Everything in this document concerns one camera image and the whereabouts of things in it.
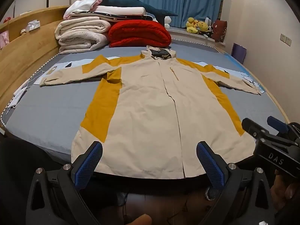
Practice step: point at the purple bag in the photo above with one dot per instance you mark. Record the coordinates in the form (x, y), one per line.
(239, 52)

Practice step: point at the wooden bed headboard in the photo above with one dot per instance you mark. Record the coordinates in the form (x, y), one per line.
(30, 49)

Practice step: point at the white plush toy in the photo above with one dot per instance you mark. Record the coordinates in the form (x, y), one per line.
(167, 22)

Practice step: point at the white and pink cloth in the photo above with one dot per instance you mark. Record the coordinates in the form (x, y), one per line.
(82, 4)

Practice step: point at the blue curtain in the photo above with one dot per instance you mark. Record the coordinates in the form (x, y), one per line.
(178, 0)

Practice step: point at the beige and mustard jacket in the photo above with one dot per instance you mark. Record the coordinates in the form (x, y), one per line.
(145, 112)

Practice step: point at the dark teal shark plush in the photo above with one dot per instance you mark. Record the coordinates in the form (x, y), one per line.
(131, 3)

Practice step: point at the small figurine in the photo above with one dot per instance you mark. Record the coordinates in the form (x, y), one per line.
(23, 31)

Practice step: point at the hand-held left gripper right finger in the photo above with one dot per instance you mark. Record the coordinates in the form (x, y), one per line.
(209, 166)

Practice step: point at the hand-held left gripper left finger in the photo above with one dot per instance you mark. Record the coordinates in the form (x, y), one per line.
(88, 164)

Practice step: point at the pink card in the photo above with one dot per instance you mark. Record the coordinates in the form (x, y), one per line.
(4, 39)

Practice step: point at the small red object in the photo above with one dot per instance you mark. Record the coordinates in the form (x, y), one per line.
(8, 18)

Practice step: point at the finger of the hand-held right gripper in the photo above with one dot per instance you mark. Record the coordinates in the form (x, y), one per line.
(253, 126)
(277, 123)

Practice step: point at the yellow plush toy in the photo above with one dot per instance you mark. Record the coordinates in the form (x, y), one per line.
(191, 25)
(202, 27)

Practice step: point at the wall socket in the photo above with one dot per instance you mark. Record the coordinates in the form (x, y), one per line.
(286, 39)

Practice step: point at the white blanket with dark trim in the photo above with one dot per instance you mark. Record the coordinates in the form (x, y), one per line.
(131, 17)

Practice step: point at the person's right hand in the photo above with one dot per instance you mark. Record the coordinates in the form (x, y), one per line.
(286, 192)

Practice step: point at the white folded duvet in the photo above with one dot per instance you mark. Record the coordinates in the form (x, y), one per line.
(121, 10)

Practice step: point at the tissue pack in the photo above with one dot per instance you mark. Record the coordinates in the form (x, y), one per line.
(32, 25)

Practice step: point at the dark red cushion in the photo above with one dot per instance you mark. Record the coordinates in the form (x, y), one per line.
(219, 30)

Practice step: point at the grey printed bed sheet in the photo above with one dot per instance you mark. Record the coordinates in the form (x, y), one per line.
(58, 112)

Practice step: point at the red folded quilt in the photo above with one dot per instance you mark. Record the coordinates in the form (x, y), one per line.
(138, 34)

